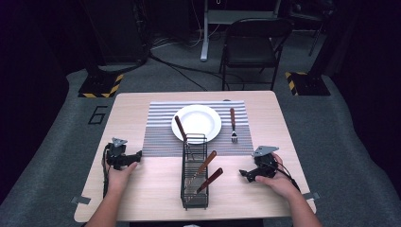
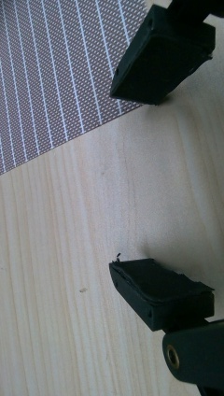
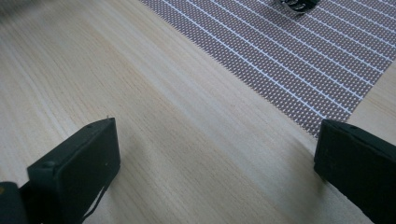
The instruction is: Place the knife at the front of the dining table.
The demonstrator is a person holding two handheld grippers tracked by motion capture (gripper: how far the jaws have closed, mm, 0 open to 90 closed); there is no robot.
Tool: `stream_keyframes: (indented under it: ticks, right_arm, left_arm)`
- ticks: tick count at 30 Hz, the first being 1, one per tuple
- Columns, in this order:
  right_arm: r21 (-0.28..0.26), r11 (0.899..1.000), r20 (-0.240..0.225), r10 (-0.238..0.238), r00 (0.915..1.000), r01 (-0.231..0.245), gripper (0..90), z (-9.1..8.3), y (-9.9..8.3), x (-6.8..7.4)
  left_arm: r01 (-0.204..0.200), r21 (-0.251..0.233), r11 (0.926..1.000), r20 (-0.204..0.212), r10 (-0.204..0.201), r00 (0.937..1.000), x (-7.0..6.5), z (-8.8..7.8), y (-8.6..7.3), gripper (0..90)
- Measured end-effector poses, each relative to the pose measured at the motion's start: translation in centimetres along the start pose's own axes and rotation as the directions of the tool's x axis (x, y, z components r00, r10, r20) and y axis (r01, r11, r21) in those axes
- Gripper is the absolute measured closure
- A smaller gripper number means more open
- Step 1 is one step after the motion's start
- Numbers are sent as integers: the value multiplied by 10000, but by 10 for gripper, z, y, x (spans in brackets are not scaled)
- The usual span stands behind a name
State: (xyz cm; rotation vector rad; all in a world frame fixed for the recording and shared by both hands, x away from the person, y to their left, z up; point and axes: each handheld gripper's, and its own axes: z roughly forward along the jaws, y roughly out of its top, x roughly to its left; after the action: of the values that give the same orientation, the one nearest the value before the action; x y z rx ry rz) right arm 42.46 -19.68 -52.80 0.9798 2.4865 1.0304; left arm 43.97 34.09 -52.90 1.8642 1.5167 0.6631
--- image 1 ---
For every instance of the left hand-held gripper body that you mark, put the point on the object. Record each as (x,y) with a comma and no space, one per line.
(116,156)

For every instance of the grey tape strip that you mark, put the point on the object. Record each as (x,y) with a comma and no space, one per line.
(312,195)
(80,200)

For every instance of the grey striped placemat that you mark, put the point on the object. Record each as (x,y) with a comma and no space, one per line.
(157,138)

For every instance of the person's right hand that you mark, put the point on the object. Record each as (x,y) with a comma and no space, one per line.
(279,183)

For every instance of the black yellow striped stand base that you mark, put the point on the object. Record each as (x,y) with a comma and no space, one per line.
(310,83)
(101,85)

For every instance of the white frame desk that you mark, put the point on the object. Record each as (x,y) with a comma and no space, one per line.
(206,38)

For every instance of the black folding chair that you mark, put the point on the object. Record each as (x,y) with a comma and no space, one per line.
(249,50)

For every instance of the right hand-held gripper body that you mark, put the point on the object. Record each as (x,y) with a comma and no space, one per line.
(265,162)

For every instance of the person's left hand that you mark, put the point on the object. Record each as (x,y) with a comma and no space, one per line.
(121,177)

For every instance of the white plate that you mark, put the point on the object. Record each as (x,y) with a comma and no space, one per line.
(201,121)

